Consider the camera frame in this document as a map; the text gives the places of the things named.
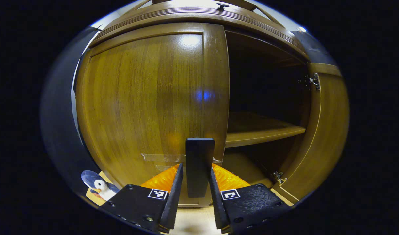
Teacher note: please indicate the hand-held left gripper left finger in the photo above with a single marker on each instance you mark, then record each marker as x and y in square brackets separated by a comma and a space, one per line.
[173, 199]

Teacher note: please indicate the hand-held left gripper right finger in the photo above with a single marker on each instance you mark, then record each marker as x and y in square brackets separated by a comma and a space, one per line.
[217, 202]

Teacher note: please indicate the wooden double-door shoe cabinet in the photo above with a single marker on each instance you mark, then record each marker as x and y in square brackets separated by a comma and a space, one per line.
[261, 132]

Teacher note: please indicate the wooden cabinet door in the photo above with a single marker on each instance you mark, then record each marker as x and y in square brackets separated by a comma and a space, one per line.
[137, 98]
[330, 130]

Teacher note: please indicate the metal door hinge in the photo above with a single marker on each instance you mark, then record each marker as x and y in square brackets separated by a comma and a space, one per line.
[314, 80]
[279, 178]

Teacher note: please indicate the wooden cabinet drawer front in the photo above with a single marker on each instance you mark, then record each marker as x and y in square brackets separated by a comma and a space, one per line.
[173, 14]

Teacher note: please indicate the penguin plush toy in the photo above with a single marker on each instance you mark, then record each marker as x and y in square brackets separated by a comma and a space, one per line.
[100, 186]

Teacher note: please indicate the black round drawer knob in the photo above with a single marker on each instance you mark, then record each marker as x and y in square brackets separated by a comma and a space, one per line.
[222, 6]

